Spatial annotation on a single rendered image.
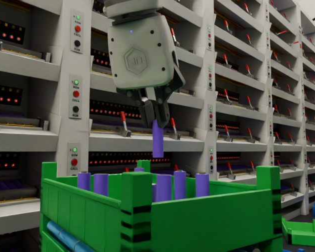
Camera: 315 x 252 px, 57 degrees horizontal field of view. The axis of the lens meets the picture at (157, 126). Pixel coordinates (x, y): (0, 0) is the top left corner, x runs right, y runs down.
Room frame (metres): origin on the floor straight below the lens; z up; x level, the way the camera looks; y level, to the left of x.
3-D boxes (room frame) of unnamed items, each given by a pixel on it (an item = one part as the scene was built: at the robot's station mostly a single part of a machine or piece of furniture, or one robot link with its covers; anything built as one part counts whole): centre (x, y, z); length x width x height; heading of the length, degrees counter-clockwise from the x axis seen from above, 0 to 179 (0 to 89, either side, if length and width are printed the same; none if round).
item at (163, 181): (0.36, -0.01, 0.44); 0.02 x 0.02 x 0.06
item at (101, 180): (0.37, 0.07, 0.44); 0.02 x 0.02 x 0.06
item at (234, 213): (0.41, 0.02, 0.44); 0.30 x 0.20 x 0.08; 34
